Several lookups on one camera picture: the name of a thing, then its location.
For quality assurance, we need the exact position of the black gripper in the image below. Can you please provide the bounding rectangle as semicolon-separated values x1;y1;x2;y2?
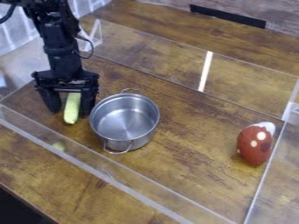
33;69;99;116

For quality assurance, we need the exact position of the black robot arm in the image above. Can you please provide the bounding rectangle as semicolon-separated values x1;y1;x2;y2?
19;0;99;116

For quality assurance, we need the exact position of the small steel pot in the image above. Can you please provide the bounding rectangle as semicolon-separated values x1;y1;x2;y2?
90;88;161;155

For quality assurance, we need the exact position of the clear acrylic triangle stand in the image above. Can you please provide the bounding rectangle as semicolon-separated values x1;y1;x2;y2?
78;19;103;53

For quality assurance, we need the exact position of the red spotted toy mushroom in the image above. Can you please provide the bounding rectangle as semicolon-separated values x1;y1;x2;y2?
237;122;277;166

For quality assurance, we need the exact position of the black bar on wall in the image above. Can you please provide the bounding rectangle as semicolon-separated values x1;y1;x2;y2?
190;4;268;29

